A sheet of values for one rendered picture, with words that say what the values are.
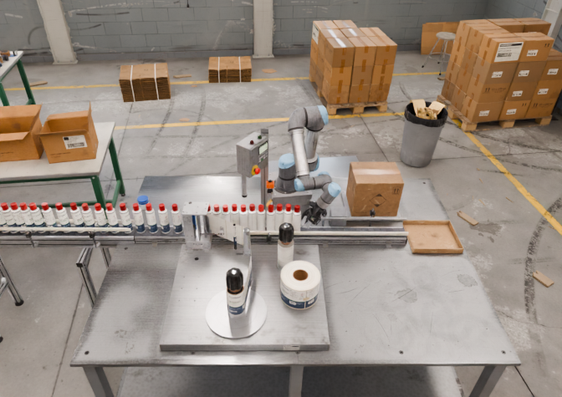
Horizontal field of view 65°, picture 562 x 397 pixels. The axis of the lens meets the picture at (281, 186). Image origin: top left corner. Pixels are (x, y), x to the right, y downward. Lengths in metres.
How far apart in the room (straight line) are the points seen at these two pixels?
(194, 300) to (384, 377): 1.27
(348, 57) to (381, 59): 0.45
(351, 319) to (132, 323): 1.10
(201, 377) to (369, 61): 4.26
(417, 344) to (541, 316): 1.75
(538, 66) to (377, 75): 1.83
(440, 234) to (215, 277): 1.42
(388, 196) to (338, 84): 3.16
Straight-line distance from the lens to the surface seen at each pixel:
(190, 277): 2.49
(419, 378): 3.02
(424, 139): 4.92
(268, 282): 2.43
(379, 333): 2.36
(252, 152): 2.37
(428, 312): 2.51
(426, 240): 2.90
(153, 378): 2.95
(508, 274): 4.16
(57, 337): 3.61
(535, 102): 6.40
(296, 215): 2.59
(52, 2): 7.91
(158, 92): 6.41
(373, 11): 8.13
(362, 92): 5.98
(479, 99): 5.89
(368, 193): 2.82
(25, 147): 3.92
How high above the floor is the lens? 2.71
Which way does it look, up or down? 37 degrees down
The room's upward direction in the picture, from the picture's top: 2 degrees clockwise
